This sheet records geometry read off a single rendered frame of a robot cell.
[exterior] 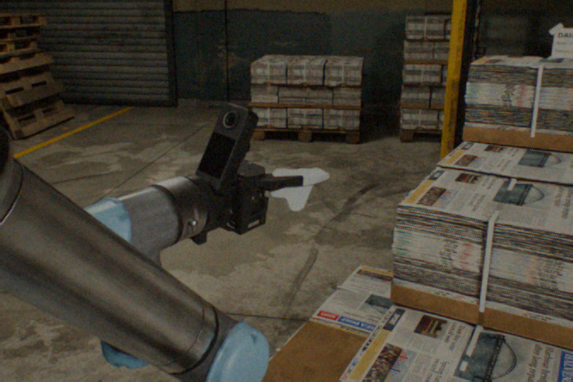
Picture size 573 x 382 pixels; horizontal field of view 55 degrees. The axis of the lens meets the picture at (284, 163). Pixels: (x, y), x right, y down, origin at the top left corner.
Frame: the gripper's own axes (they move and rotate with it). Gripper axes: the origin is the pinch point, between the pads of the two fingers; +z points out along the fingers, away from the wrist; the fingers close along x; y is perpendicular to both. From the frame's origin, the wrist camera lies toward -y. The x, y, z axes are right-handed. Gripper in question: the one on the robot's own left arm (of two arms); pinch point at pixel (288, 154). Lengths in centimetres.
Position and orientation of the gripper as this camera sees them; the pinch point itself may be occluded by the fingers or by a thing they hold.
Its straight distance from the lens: 83.1
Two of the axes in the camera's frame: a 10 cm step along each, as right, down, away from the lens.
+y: -1.1, 9.3, 3.6
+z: 6.1, -2.2, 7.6
